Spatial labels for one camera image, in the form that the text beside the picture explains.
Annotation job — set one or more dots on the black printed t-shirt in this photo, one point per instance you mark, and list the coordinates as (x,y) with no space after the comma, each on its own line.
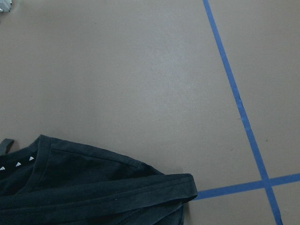
(57,182)

